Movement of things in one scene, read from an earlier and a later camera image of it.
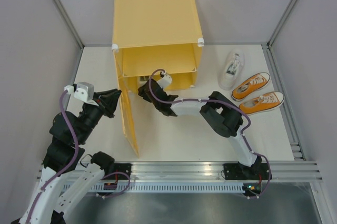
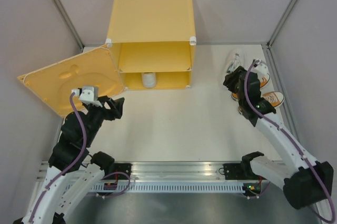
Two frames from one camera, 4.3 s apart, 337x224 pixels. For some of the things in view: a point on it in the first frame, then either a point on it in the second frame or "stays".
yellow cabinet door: [126, 108] to [92, 74]
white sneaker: [232, 69] stays
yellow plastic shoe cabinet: [156, 28] stays
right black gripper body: [143, 93] to [242, 100]
